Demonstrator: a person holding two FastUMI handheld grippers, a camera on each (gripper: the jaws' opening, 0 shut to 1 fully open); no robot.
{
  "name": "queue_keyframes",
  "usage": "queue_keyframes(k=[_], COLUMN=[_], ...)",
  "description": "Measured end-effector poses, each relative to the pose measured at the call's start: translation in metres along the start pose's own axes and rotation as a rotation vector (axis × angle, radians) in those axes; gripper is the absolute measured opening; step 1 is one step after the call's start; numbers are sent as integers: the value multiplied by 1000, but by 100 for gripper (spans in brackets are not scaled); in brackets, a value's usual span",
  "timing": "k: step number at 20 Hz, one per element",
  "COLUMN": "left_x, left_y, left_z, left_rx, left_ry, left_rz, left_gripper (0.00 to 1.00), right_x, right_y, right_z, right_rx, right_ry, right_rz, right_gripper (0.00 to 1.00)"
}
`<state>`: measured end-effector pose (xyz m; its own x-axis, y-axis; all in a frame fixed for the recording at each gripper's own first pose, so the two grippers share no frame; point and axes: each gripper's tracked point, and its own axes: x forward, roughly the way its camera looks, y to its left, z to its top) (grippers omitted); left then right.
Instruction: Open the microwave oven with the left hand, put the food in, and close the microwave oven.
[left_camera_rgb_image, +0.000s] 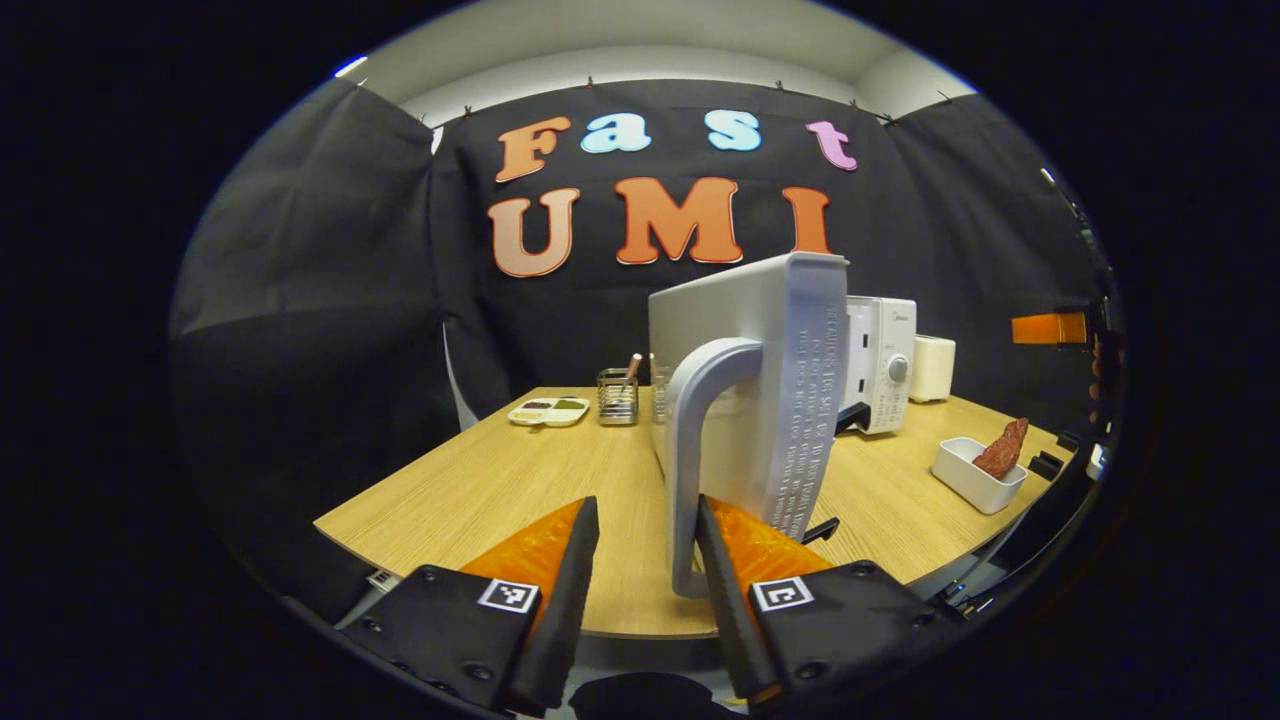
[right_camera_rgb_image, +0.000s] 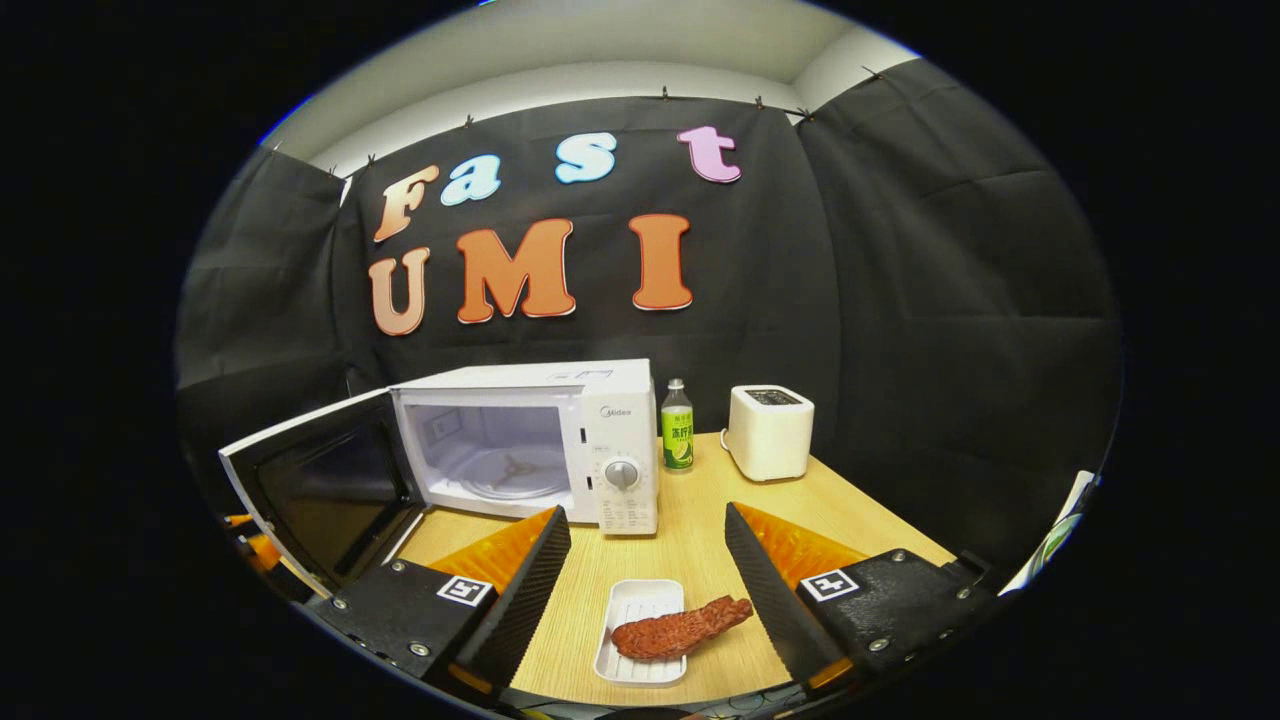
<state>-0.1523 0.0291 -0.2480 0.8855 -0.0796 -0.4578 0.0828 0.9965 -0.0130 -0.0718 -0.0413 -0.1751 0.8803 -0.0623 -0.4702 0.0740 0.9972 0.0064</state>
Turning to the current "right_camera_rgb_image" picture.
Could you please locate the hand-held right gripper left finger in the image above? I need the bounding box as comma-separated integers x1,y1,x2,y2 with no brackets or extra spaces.
305,505,573,706

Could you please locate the white toaster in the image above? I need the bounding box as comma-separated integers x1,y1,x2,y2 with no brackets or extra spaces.
720,385,816,483

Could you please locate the red meat piece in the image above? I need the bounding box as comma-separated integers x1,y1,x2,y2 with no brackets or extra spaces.
611,596,754,661

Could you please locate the green label drink bottle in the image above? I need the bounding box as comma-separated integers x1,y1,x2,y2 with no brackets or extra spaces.
661,378,695,473

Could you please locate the white ribbed tray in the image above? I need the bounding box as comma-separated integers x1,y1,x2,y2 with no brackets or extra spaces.
593,578,689,687

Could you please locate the white microwave oven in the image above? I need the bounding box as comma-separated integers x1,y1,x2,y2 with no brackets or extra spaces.
218,358,661,596

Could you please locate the row of small cloth clips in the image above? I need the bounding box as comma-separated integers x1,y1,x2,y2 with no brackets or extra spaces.
270,65,886,169

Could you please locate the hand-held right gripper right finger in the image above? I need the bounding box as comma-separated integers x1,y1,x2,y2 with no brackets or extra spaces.
723,500,1001,701

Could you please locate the white printed board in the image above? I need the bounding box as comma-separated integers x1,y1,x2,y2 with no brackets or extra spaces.
1000,468,1099,597

